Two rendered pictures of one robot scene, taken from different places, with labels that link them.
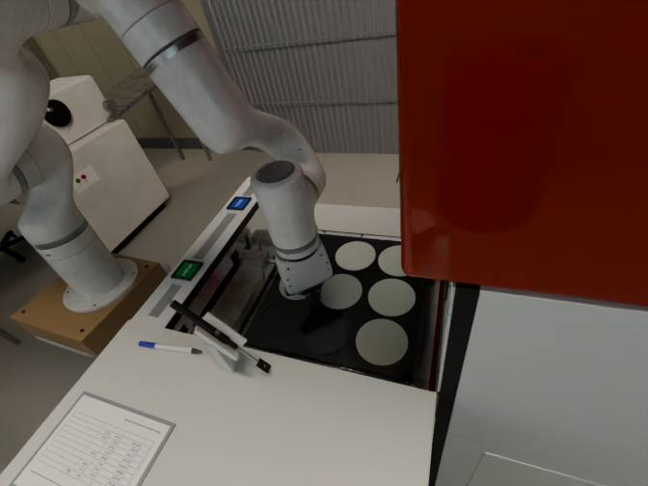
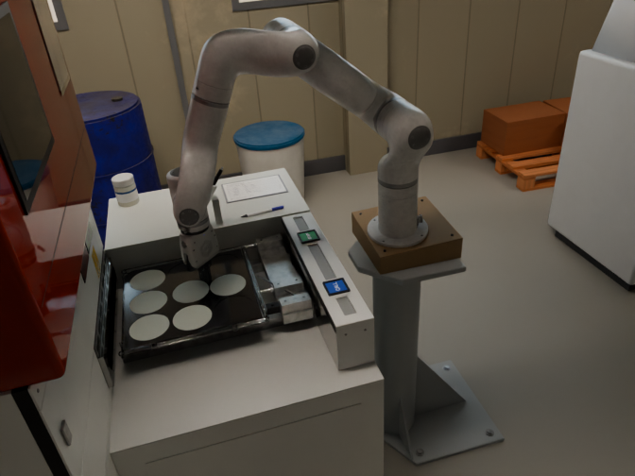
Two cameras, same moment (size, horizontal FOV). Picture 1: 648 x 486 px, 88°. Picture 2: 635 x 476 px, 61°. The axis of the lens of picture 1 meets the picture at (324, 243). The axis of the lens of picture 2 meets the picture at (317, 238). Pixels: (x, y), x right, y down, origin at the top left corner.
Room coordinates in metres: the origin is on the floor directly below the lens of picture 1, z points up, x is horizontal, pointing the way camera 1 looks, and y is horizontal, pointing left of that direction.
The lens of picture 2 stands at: (1.61, -0.54, 1.78)
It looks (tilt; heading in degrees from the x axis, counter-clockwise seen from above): 32 degrees down; 138
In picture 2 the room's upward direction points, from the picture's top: 4 degrees counter-clockwise
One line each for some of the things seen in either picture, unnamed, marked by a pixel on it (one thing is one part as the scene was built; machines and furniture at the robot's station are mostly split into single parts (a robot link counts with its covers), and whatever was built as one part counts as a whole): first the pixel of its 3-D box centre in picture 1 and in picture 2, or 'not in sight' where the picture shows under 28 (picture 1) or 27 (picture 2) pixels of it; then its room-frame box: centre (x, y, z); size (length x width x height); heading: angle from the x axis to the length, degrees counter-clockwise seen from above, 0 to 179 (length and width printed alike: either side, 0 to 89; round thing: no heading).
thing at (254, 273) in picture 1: (244, 287); (283, 279); (0.59, 0.23, 0.87); 0.36 x 0.08 x 0.03; 153
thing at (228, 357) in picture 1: (227, 346); (210, 204); (0.32, 0.19, 1.03); 0.06 x 0.04 x 0.13; 63
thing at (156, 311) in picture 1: (225, 254); (322, 280); (0.71, 0.27, 0.89); 0.55 x 0.09 x 0.14; 153
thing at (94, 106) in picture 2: not in sight; (106, 178); (-1.45, 0.52, 0.46); 0.61 x 0.61 x 0.92
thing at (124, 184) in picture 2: not in sight; (125, 190); (-0.03, 0.08, 1.01); 0.07 x 0.07 x 0.10
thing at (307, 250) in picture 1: (297, 239); (193, 222); (0.47, 0.05, 1.09); 0.09 x 0.08 x 0.03; 104
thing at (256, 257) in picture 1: (254, 257); (287, 285); (0.66, 0.19, 0.89); 0.08 x 0.03 x 0.03; 63
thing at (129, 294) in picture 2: (343, 289); (189, 294); (0.48, -0.02, 0.90); 0.34 x 0.34 x 0.01; 63
